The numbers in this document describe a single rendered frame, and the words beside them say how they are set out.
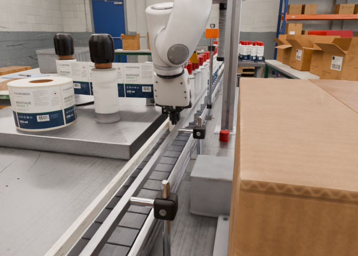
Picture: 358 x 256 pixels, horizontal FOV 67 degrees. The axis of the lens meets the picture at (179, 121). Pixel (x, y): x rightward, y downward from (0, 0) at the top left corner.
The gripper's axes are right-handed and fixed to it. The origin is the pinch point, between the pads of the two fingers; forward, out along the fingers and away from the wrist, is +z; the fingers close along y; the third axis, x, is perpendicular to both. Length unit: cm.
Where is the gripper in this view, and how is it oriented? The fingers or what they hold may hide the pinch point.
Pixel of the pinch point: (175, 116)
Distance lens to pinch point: 80.2
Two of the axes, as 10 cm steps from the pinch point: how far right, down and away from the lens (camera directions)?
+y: -9.7, -0.7, 2.1
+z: 0.7, 7.9, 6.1
